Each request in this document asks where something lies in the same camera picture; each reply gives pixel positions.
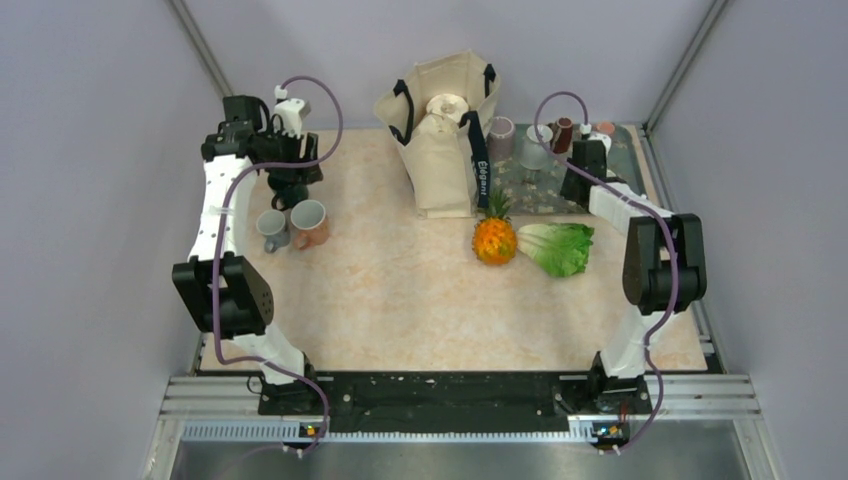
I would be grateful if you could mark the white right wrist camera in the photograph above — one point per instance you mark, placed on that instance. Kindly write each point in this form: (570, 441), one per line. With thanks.
(587, 132)

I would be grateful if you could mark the terracotta pink mug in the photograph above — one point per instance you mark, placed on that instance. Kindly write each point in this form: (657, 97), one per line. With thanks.
(605, 128)

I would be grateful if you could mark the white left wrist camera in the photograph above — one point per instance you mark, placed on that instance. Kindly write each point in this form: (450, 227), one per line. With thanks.
(290, 111)

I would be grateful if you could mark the cream canvas tote bag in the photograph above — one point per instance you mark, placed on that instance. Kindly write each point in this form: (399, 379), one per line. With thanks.
(450, 174)

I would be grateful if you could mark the salmon pink mug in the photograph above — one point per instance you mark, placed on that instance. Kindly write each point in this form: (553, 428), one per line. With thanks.
(310, 220)

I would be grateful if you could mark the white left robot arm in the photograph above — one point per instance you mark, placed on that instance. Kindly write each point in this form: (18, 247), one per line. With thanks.
(225, 295)

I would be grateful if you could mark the lilac mug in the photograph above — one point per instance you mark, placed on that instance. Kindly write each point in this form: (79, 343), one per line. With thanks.
(501, 138)

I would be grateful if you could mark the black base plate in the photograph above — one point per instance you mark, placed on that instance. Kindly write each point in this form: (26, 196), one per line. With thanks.
(456, 402)

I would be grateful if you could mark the teal floral tray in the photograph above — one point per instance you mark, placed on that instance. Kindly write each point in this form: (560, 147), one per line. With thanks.
(538, 192)

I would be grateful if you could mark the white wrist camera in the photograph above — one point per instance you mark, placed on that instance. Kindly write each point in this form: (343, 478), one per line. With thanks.
(290, 111)
(587, 132)

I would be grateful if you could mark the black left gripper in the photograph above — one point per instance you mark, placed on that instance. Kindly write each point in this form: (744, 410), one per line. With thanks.
(310, 153)

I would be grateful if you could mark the white footed mug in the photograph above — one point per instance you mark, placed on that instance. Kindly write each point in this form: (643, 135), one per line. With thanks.
(533, 155)

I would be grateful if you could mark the orange toy pineapple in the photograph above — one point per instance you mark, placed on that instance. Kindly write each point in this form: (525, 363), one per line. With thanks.
(494, 241)

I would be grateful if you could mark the dark brown mug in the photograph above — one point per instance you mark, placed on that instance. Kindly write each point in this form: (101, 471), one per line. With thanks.
(562, 134)

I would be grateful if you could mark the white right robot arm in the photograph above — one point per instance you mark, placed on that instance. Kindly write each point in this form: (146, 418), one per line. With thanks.
(664, 267)

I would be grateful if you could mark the dark teal mug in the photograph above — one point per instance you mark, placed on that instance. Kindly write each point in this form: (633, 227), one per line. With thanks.
(289, 196)

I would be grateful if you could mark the green toy lettuce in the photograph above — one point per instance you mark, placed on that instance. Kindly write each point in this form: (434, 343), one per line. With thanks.
(559, 249)

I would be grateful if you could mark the cream item inside bag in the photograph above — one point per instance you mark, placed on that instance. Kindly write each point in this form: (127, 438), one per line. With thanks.
(443, 114)

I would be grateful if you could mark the blue-grey patterned mug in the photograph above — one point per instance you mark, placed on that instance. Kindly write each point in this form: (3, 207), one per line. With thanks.
(273, 226)

